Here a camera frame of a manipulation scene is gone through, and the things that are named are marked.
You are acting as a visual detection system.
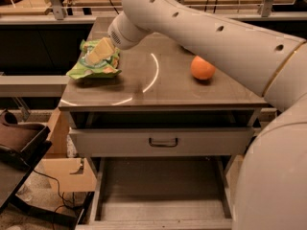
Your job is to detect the grey drawer cabinet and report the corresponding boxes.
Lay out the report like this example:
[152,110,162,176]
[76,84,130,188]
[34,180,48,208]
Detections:
[58,14,270,230]

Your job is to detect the open grey middle drawer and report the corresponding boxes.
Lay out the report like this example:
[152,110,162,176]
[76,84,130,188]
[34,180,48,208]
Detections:
[76,157,232,230]

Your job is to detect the orange fruit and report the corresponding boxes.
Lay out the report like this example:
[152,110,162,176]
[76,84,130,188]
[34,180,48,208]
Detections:
[190,57,216,81]

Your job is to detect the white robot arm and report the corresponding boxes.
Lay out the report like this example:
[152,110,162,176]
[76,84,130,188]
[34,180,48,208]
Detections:
[108,0,307,230]

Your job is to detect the green rice chip bag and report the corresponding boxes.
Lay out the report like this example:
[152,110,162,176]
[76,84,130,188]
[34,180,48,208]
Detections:
[66,39,121,80]

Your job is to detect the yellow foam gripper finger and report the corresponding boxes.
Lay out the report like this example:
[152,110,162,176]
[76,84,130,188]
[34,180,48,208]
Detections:
[85,37,115,65]

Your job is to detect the grey upper drawer with handle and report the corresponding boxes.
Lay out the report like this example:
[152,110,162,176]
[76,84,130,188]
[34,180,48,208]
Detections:
[70,127,253,157]

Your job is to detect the black floor cable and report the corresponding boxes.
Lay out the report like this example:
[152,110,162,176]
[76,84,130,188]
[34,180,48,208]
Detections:
[33,169,84,213]

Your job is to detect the dark tray cart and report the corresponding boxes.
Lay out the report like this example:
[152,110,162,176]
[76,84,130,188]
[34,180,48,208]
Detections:
[0,109,51,209]

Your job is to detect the cardboard box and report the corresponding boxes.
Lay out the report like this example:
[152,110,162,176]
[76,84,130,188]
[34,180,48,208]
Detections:
[42,108,97,193]

